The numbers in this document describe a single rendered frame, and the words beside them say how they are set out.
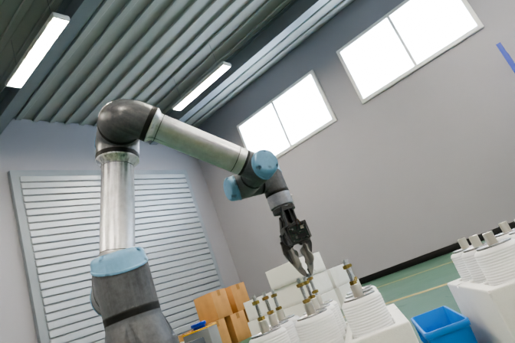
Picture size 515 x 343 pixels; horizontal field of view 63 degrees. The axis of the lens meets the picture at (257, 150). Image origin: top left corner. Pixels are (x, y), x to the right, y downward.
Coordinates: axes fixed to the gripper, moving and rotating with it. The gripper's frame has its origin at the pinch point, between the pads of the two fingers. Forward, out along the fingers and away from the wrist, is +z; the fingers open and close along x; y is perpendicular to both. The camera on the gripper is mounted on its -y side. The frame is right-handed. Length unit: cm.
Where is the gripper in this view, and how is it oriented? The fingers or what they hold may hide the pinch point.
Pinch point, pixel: (306, 272)
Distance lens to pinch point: 130.4
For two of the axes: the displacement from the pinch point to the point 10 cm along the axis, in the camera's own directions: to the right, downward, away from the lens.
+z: 3.5, 8.8, -3.2
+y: 1.2, -3.8, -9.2
